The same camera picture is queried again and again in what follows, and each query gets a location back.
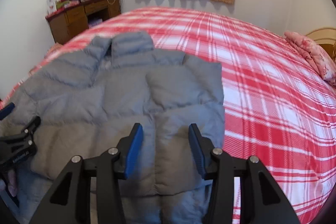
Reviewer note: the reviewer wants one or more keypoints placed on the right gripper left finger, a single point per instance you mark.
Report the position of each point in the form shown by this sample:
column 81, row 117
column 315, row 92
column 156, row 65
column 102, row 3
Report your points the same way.
column 68, row 199

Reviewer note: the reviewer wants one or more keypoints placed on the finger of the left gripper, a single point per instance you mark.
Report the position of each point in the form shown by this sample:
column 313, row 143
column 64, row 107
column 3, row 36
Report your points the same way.
column 6, row 111
column 31, row 128

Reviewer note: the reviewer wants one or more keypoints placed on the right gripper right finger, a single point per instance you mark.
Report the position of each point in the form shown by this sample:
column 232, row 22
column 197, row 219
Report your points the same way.
column 261, row 198

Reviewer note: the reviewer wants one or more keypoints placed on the grey puffer jacket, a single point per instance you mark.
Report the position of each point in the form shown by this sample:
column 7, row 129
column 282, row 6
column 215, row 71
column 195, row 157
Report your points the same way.
column 89, row 99

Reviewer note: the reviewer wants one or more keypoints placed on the person's left hand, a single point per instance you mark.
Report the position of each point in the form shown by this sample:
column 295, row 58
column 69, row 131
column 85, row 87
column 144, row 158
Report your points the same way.
column 11, row 183

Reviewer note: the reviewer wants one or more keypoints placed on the red plaid bed sheet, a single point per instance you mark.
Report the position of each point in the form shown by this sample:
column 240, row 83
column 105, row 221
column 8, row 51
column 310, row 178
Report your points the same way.
column 276, row 106

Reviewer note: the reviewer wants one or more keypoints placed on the brown wooden desk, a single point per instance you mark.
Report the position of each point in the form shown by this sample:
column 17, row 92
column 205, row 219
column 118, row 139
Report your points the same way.
column 71, row 21

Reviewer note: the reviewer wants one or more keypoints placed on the white greeting card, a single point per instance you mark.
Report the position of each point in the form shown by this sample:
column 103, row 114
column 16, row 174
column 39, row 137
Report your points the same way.
column 51, row 6

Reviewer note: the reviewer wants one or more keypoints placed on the pink floral pillow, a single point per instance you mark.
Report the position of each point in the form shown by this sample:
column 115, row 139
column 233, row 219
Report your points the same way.
column 314, row 54

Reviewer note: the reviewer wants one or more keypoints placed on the wooden headboard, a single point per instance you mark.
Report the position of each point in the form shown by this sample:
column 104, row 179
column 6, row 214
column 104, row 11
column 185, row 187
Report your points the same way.
column 325, row 37

